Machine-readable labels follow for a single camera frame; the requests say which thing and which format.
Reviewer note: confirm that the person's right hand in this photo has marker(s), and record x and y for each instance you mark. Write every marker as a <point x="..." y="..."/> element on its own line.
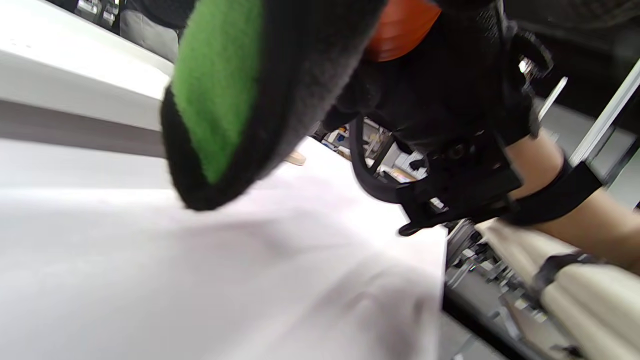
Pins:
<point x="450" y="90"/>

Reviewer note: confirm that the orange plastic cup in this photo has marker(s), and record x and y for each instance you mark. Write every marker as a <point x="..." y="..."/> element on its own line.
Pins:
<point x="400" y="30"/>

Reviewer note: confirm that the wooden cup rack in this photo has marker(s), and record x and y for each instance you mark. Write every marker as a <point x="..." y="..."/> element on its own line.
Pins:
<point x="296" y="159"/>

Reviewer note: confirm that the green hand towel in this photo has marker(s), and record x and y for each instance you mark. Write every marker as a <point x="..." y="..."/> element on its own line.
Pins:
<point x="220" y="90"/>

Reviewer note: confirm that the black forearm band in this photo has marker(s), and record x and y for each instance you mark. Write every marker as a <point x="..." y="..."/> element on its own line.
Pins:
<point x="560" y="195"/>

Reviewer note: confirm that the person's cream trousers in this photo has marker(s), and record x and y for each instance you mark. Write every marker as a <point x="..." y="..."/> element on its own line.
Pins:
<point x="600" y="310"/>

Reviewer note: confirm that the white plastic tray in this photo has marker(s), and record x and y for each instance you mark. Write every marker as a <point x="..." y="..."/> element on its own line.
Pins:
<point x="75" y="85"/>

